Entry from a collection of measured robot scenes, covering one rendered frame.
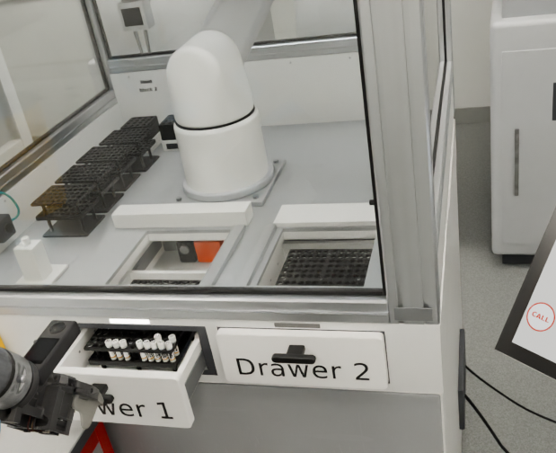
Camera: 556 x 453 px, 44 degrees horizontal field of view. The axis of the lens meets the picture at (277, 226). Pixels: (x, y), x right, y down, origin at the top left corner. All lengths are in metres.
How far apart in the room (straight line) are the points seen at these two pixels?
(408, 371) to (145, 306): 0.47
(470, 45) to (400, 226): 3.26
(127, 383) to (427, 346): 0.49
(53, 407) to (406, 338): 0.55
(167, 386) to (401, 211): 0.47
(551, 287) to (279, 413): 0.56
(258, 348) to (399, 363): 0.24
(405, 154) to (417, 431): 0.54
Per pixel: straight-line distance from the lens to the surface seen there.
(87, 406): 1.13
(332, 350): 1.17
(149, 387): 1.18
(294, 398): 1.29
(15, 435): 1.44
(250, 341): 1.20
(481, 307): 2.75
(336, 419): 1.30
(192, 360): 1.24
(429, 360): 1.18
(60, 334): 1.08
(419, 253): 1.06
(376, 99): 0.95
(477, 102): 4.35
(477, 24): 4.22
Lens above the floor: 1.64
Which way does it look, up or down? 28 degrees down
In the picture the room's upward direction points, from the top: 10 degrees counter-clockwise
